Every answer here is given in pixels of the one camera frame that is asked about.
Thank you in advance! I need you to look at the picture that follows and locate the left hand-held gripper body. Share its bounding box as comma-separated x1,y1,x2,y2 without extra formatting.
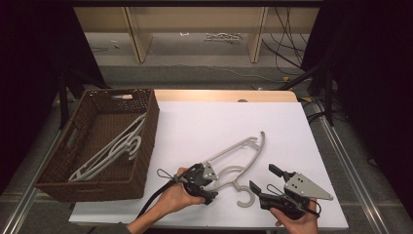
182,161,219,197

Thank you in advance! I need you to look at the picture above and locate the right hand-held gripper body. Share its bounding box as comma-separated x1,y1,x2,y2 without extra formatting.
258,172,335,220

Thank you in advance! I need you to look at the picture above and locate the brown woven plastic basket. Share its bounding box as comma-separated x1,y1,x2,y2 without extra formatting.
34,88,161,203

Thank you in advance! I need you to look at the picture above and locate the person's left hand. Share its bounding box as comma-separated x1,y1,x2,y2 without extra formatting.
158,167,207,215

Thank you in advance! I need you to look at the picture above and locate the person's right hand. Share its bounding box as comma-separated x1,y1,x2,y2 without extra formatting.
269,198,321,234

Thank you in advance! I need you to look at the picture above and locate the white table sheet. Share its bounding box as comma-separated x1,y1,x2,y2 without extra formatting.
68,100,351,232

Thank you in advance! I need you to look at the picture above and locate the black metal stand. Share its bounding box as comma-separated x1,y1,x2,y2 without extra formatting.
278,59,336,127
56,68,110,131

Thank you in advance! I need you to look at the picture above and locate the black curtain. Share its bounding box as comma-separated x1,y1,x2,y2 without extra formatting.
300,0,413,209
0,0,108,196

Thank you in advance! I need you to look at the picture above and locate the light wooden shelf unit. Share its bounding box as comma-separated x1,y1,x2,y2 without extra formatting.
73,6,321,64

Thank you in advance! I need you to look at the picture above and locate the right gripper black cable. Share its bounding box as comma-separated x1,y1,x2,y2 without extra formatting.
266,183,322,218

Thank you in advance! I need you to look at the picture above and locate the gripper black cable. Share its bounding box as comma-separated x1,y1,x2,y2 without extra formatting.
266,183,322,218
137,163,198,219

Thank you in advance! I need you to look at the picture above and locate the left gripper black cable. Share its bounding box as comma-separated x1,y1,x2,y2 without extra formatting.
137,163,198,219

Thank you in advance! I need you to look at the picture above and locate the aluminium rail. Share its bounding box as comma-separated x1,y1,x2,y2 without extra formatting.
0,129,63,234
311,99,392,234

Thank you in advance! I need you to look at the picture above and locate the thin white floor cable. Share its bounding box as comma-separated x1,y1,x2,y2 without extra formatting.
147,61,284,83

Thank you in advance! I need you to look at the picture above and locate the bundle of black floor cables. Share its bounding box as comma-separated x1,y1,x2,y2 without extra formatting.
261,7,314,78

